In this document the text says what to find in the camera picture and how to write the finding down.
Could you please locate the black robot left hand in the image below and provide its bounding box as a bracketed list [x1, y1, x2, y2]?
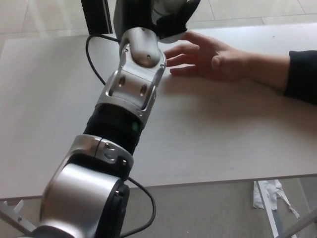
[112, 0, 202, 42]

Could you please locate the person's right hand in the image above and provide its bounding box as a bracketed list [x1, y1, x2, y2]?
[164, 31, 260, 82]

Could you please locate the black vertical pillar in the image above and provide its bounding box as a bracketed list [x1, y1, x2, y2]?
[80, 0, 114, 36]

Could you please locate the crumpled white paper scrap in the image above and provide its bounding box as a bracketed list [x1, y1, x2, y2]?
[252, 180, 302, 220]

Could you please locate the white vertical table leg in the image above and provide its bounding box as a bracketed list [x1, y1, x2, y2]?
[256, 180, 278, 238]

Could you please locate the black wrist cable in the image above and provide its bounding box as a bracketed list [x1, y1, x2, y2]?
[85, 34, 122, 87]

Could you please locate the black elbow cable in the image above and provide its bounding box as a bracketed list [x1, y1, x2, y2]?
[120, 177, 157, 237]

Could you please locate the white table frame bracket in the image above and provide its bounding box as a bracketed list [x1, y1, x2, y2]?
[12, 199, 25, 214]

